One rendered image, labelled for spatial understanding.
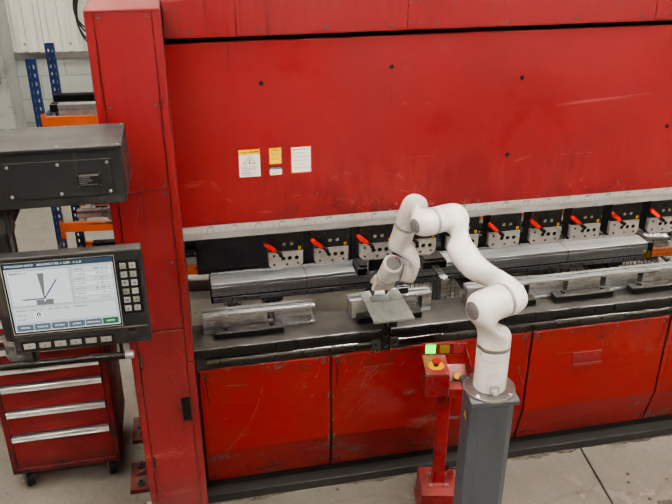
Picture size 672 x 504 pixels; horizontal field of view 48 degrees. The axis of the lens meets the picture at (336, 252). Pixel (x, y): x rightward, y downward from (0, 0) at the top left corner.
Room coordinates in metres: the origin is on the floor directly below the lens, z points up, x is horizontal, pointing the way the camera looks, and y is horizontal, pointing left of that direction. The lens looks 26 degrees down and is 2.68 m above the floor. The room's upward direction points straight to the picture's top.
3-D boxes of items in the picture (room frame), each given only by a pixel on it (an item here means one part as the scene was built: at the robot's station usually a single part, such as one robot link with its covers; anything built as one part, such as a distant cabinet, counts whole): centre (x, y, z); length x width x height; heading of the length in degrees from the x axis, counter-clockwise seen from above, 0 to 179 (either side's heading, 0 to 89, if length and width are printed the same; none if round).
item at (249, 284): (3.43, -0.52, 0.93); 2.30 x 0.14 x 0.10; 102
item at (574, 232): (3.27, -1.15, 1.26); 0.15 x 0.09 x 0.17; 102
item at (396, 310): (2.92, -0.22, 1.00); 0.26 x 0.18 x 0.01; 12
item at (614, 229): (3.31, -1.34, 1.26); 0.15 x 0.09 x 0.17; 102
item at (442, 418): (2.79, -0.48, 0.39); 0.05 x 0.05 x 0.54; 0
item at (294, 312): (2.95, 0.35, 0.92); 0.50 x 0.06 x 0.10; 102
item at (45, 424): (3.10, 1.35, 0.50); 0.50 x 0.50 x 1.00; 12
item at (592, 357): (3.12, -1.23, 0.59); 0.15 x 0.02 x 0.07; 102
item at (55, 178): (2.34, 0.94, 1.53); 0.51 x 0.25 x 0.85; 101
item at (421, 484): (2.76, -0.48, 0.06); 0.25 x 0.20 x 0.12; 0
